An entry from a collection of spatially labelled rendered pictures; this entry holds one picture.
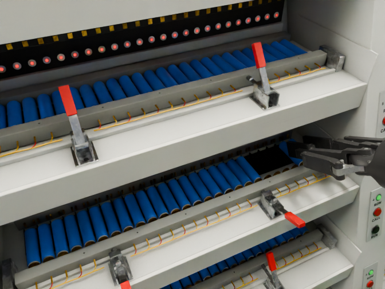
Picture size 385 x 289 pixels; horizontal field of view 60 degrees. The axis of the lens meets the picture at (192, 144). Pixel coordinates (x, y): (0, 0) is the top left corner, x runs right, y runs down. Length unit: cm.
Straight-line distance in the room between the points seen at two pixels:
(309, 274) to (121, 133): 49
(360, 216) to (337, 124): 19
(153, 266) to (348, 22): 49
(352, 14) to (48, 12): 45
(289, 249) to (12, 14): 63
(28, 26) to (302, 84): 40
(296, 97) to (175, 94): 19
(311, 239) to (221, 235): 28
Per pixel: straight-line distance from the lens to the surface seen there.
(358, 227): 75
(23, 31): 39
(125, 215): 57
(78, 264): 54
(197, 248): 55
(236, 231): 57
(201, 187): 60
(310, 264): 78
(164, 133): 44
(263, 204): 59
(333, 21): 65
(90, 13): 39
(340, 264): 80
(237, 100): 51
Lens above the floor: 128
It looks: 24 degrees down
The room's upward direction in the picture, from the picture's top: 9 degrees counter-clockwise
